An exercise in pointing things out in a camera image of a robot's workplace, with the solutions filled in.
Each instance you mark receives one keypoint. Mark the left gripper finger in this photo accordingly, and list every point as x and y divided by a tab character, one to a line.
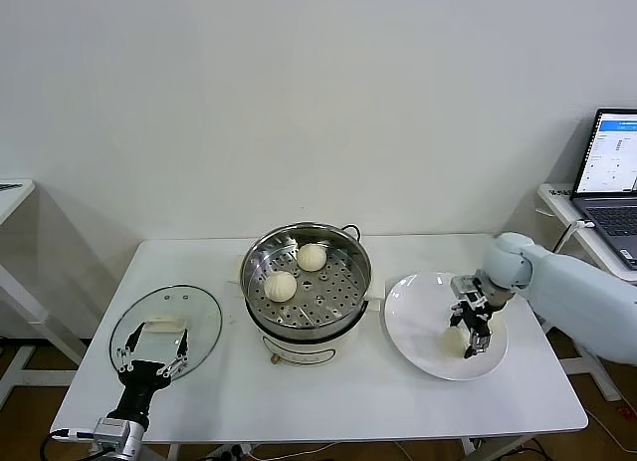
181	361
124	361

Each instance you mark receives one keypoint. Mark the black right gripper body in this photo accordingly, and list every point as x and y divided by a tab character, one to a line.
477	319

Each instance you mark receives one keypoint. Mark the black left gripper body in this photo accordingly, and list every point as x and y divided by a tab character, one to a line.
142	384

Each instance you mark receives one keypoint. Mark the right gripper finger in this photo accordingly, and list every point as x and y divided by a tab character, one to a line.
457	319
480	342

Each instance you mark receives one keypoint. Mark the white steamed baozi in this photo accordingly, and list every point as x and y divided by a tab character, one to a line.
454	342
280	287
311	257

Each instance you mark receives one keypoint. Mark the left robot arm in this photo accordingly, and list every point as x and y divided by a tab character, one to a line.
135	441

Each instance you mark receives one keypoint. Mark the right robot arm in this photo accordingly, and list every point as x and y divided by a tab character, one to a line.
562	292

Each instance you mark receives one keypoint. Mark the stainless steel steamer basket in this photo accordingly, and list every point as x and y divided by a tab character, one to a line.
323	311

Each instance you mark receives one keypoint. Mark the white round plate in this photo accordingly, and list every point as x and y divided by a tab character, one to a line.
413	331

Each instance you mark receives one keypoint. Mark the white power strip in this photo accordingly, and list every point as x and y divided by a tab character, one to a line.
234	451

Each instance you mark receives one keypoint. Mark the white electric cooker base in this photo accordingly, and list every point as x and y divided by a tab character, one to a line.
298	354

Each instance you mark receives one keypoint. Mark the white side table with laptop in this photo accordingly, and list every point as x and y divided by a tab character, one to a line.
562	207

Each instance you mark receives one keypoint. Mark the grey open laptop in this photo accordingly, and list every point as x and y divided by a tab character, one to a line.
612	217

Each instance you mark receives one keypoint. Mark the white side table with tool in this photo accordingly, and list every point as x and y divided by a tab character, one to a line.
20	197

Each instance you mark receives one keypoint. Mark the thin pen-like tool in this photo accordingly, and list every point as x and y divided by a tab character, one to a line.
10	185

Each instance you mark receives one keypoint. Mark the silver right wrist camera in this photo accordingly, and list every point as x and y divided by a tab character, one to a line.
467	288

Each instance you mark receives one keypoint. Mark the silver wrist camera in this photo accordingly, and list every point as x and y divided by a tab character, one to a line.
112	431
467	288

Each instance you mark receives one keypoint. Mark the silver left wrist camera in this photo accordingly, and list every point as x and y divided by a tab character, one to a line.
112	431

